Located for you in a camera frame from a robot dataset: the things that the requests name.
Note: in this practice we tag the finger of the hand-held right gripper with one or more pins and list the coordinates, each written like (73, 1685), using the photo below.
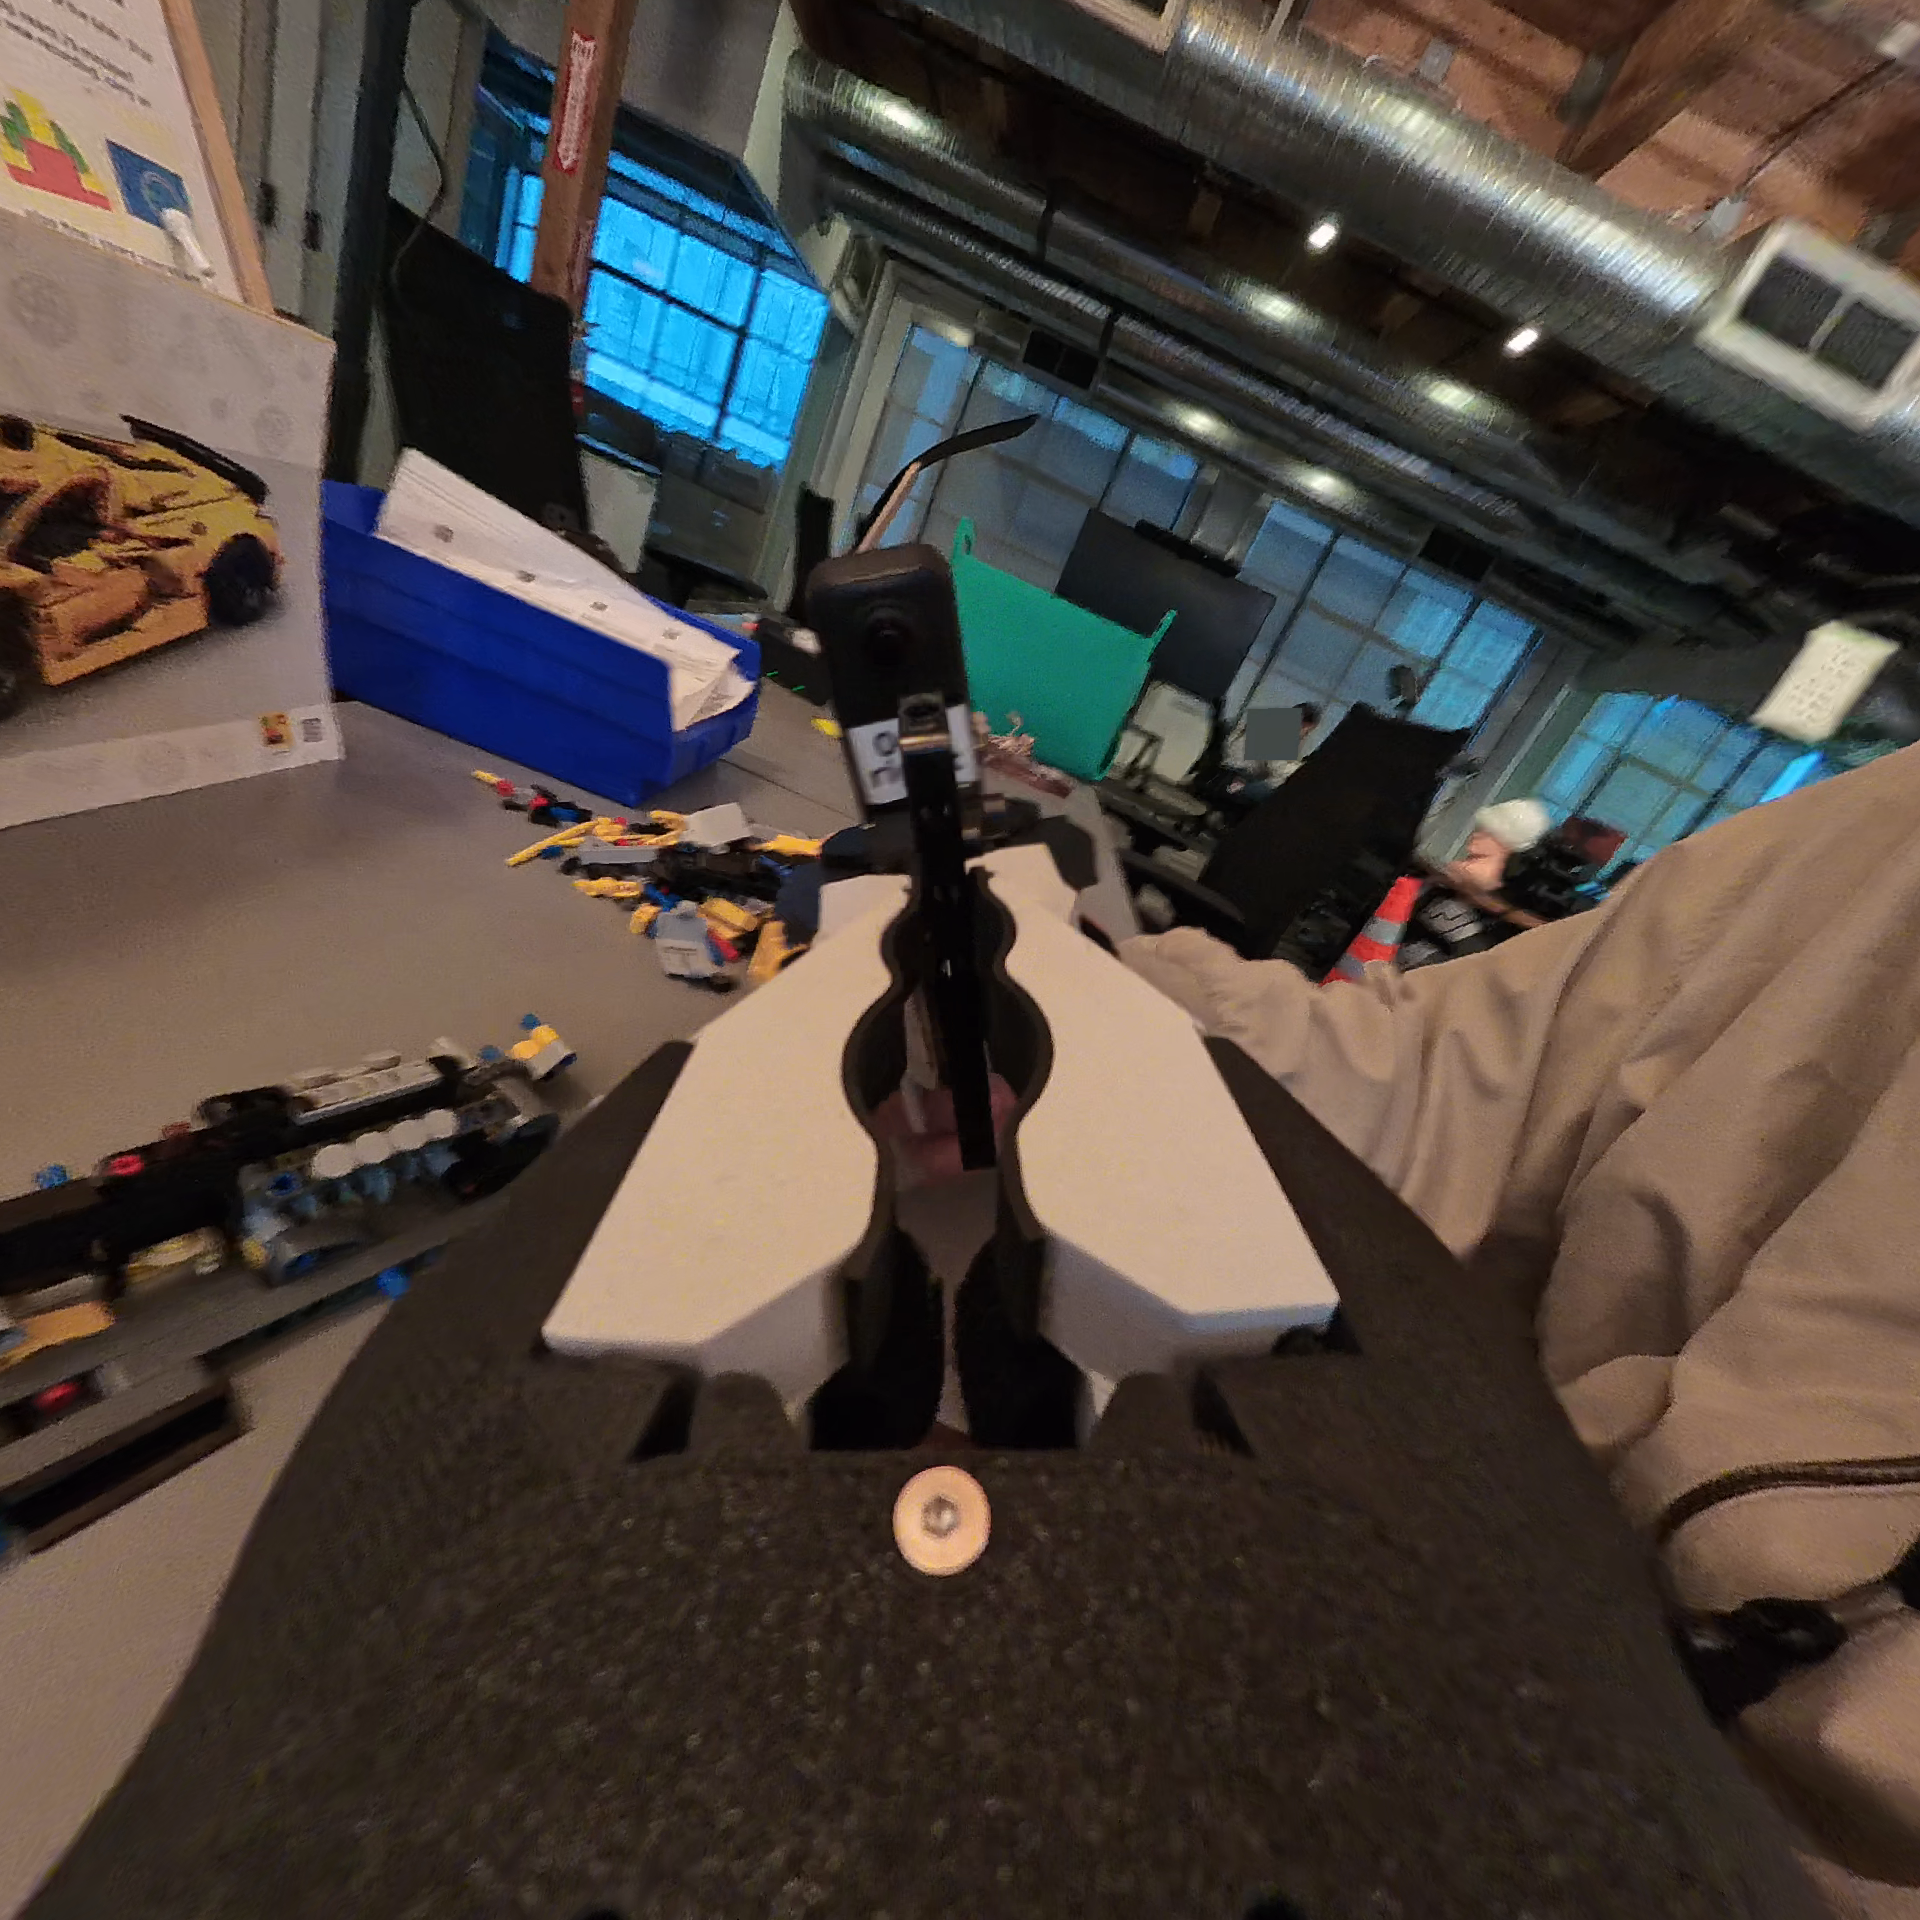
(1109, 886)

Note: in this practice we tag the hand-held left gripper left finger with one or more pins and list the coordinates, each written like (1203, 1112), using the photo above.
(720, 1198)

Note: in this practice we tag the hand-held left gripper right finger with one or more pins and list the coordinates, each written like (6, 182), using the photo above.
(1169, 1198)

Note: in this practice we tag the black toy brick frame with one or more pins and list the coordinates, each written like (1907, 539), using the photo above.
(949, 931)

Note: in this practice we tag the person's right forearm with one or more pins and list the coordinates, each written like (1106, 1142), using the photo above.
(1500, 1079)

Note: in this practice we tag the grey desk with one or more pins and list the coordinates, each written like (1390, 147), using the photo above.
(376, 931)

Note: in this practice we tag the small brown model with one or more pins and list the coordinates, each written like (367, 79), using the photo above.
(1025, 759)

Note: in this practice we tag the green plastic bin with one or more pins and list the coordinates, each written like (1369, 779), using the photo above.
(1049, 661)

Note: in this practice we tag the orange traffic cone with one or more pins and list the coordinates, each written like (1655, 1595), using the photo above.
(1390, 931)

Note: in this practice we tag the large black screen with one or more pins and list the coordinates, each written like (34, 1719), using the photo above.
(1169, 609)

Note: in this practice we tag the pile of loose toy bricks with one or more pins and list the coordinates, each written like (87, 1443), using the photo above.
(690, 886)

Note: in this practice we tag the blue-lit grid window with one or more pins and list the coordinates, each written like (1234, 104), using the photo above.
(673, 331)

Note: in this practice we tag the white paper sheets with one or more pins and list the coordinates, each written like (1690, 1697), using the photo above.
(511, 547)

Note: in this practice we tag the long toy car chassis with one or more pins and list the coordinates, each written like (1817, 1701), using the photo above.
(331, 1153)

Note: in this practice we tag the blue plastic bin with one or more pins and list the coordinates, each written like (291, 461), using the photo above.
(482, 674)

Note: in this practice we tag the black upright panel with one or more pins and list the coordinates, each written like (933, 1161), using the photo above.
(482, 378)

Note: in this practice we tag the black metal pole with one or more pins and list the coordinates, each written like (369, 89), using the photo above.
(367, 225)

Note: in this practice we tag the yellow car instruction booklet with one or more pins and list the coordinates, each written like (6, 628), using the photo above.
(166, 645)

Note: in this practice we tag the white hanging tag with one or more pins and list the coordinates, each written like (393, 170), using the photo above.
(1824, 682)

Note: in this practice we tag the person's beige jacket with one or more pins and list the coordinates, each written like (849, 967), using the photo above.
(1802, 1770)

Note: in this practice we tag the white air vent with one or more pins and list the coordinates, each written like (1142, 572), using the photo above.
(1817, 325)

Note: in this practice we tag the white instruction poster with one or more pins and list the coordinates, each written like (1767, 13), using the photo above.
(88, 134)

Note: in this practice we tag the wooden post with red label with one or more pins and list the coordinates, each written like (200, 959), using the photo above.
(585, 152)

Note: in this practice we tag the silver ventilation duct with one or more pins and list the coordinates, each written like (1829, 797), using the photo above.
(1426, 163)

